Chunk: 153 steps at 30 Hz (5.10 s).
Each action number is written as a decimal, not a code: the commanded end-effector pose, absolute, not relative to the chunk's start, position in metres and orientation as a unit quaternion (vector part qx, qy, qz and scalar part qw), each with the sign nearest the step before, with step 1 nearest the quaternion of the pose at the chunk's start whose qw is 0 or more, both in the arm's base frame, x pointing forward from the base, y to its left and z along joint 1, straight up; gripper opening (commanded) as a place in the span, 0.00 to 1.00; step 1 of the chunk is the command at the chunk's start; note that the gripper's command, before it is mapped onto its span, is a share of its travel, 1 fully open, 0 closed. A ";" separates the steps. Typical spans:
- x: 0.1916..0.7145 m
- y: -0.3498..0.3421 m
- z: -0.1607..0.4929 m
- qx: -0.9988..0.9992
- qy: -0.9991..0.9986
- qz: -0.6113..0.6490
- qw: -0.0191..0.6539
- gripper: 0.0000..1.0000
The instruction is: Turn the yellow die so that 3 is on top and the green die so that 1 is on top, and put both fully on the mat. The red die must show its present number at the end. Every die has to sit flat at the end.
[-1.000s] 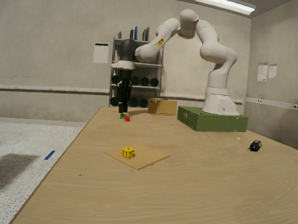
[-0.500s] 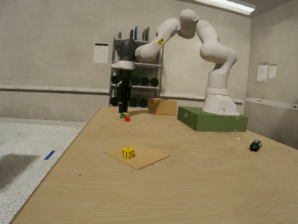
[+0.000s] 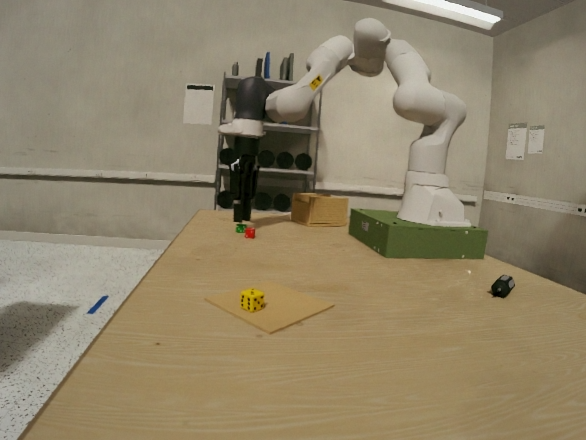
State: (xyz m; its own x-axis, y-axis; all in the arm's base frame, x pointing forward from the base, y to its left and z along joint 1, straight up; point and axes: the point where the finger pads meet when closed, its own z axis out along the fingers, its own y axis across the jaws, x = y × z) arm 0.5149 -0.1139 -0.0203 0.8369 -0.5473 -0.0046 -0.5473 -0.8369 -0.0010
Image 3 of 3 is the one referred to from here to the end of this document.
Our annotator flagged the small wooden crate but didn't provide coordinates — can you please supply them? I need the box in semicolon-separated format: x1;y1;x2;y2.
291;193;345;227

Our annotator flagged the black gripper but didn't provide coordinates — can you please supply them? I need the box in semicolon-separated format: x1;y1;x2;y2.
229;137;260;223

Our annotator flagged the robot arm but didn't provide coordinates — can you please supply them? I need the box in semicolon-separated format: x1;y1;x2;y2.
218;18;471;227

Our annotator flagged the yellow die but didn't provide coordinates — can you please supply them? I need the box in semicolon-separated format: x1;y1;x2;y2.
240;288;264;312

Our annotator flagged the tan flat mat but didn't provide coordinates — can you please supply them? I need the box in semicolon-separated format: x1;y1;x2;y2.
204;281;334;335

